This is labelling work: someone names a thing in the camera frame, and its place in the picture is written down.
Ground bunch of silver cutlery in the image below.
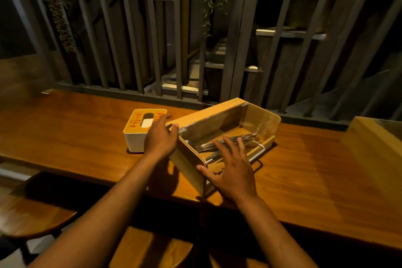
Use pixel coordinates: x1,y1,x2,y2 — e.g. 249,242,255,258
185,134,261,165

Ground person's right forearm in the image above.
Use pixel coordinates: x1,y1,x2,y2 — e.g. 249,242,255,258
234,194,320,268

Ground round wooden stool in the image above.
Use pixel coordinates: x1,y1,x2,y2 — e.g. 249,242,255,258
109,226,194,268
0,171,80,265

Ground white tissue box, wooden lid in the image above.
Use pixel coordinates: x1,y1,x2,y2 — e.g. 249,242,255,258
123,108,168,153

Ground person's left forearm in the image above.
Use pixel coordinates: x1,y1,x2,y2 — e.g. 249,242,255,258
28,151,172,268

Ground person's left hand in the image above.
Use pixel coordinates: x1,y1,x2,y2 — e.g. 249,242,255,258
144,114,179,160

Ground grey staircase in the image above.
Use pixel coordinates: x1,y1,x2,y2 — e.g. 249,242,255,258
154,26,328,97

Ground grey metal railing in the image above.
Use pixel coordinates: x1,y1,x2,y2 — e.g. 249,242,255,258
0,0,402,131

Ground wooden box with clear lid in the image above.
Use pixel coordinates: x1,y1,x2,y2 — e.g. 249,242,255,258
340,116,402,213

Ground wooden cutlery box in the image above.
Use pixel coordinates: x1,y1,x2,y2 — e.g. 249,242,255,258
165,98,282,198

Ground person's right hand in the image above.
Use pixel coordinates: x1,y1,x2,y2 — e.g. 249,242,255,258
196,136,259,205

